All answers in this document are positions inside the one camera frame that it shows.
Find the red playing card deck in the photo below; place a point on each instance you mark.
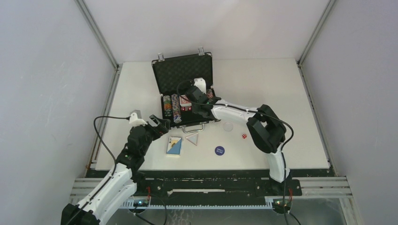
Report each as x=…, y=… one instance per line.
x=184, y=101

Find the blue white card box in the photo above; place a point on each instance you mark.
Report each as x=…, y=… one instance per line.
x=174, y=146

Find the red dice in case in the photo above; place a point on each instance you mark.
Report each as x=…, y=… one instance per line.
x=186, y=108

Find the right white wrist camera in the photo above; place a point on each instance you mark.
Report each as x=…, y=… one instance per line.
x=200, y=83

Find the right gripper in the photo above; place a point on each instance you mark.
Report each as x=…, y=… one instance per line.
x=194, y=108

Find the clear round dealer button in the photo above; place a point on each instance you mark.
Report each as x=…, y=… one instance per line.
x=227, y=126

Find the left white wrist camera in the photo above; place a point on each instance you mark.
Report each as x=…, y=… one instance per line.
x=135, y=119

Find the blue grey chip stack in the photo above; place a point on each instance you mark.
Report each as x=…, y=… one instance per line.
x=176, y=108

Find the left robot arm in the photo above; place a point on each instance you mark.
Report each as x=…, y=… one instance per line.
x=122, y=180

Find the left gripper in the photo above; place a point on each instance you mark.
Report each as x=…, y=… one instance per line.
x=162, y=128

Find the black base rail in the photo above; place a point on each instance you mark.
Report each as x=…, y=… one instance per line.
x=215, y=188

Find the red green chip stack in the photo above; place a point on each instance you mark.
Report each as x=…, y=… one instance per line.
x=210, y=93

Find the black aluminium poker case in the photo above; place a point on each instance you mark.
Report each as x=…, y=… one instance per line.
x=172, y=74

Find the blue small blind button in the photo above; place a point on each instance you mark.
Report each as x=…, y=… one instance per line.
x=219, y=150

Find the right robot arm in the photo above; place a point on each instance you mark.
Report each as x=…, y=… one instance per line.
x=269, y=133

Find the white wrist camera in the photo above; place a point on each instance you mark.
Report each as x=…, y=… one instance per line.
x=135, y=119
x=200, y=83

